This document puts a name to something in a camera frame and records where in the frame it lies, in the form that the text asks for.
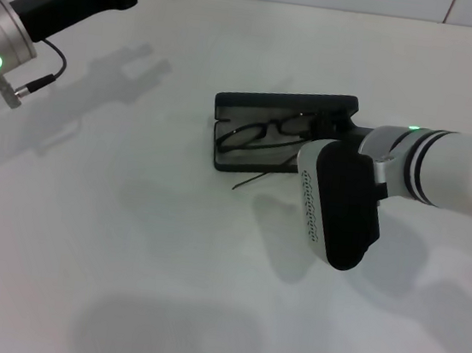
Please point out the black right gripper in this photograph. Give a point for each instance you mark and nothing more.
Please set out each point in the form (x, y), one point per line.
(349, 132)

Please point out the black glasses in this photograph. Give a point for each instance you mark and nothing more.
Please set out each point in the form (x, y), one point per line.
(273, 126)

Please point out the black glasses case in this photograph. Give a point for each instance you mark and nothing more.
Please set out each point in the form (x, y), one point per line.
(241, 167)

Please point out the left wrist silver connector port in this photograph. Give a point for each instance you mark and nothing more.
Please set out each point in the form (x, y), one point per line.
(10, 95)

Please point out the right camera mount bracket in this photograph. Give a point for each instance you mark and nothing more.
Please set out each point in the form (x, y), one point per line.
(385, 169)

